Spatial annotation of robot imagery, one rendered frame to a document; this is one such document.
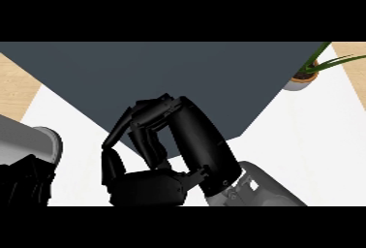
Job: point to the green potted plant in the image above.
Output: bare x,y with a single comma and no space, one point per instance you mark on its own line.
305,72

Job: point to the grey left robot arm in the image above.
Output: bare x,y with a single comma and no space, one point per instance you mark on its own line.
25,139

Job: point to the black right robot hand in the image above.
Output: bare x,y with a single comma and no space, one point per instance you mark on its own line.
200,145

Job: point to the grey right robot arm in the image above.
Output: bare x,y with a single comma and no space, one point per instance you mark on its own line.
267,192

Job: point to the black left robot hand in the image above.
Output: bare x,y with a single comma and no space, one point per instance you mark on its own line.
25,180

